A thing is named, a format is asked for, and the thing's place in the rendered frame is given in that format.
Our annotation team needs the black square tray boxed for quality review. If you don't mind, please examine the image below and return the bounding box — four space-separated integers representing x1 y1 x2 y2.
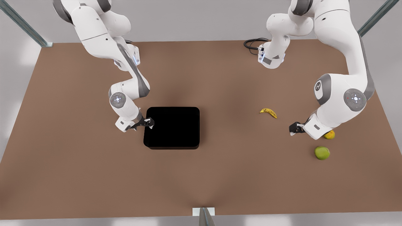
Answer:
144 107 200 150

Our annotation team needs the yellow banana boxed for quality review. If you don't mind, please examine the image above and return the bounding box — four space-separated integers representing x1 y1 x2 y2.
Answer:
259 108 278 119

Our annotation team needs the green apple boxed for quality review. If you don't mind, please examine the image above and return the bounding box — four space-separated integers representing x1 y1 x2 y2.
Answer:
315 146 330 160

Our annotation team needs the black cable loop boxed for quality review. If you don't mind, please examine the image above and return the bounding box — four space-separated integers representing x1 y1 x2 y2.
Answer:
244 38 270 55

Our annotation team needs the silver frame post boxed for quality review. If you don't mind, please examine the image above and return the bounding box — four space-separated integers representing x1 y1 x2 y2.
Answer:
357 0 400 37
0 0 53 48
193 207 215 226

